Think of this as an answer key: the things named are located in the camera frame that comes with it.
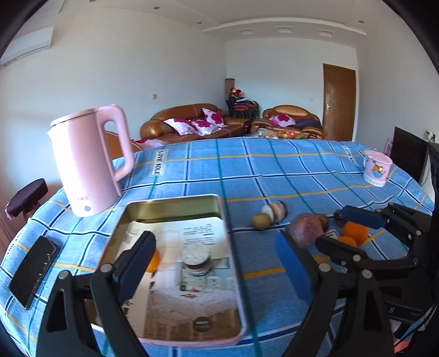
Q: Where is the purple blanket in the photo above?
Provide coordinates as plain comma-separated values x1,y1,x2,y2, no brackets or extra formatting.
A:
293,118,321,130

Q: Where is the brown leather armchair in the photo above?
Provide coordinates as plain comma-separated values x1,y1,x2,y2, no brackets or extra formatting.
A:
252,105,325,140
104,130,143,160

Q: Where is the white pink flowered pillow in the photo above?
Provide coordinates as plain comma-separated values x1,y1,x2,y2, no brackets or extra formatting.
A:
190,118,220,135
269,114,296,127
202,108,225,127
164,118,194,135

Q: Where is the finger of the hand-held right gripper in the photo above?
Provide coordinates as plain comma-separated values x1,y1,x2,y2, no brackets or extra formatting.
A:
315,235,422,280
338,203,433,248

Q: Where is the blue plaid tablecloth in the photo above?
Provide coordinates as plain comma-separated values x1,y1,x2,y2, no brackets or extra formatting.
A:
0,137,434,357

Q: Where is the pink tin box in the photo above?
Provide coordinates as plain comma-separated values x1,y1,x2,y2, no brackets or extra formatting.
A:
97,194,247,345

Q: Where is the printed paper leaflet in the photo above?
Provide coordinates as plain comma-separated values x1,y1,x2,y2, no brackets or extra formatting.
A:
118,218,241,342

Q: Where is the pink electric kettle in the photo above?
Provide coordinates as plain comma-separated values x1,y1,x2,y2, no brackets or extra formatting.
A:
47,105,135,217

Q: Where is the black television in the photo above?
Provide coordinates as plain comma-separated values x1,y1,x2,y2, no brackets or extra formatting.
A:
390,126,429,186

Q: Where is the pink cartoon cup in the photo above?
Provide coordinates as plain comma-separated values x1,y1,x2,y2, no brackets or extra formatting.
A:
363,149,392,188

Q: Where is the black smartphone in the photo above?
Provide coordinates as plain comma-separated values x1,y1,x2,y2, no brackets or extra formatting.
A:
9,235,60,309

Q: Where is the dark purple stool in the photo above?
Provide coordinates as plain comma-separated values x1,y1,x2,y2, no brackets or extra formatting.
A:
4,178,49,220

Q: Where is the brown kiwi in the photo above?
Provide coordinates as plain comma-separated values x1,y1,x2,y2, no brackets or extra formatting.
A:
251,213,273,229

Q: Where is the white air conditioner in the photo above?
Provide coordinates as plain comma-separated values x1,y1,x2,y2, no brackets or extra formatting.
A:
0,27,55,67

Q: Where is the coffee table with food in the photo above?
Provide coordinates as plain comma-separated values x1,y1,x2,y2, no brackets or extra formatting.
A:
250,126,309,140

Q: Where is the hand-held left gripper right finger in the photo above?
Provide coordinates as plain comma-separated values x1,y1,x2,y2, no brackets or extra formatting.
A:
275,232,395,357

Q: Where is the stack of dark chairs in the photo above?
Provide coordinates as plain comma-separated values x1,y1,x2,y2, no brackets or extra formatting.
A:
226,96,259,121

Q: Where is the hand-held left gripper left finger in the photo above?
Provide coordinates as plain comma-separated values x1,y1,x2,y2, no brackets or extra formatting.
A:
38,231,158,357

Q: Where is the brown wooden door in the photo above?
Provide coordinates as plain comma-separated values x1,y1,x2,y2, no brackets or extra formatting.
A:
322,63,356,141

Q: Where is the brown leather sofa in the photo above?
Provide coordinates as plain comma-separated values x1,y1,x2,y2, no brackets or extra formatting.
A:
140,103,251,141

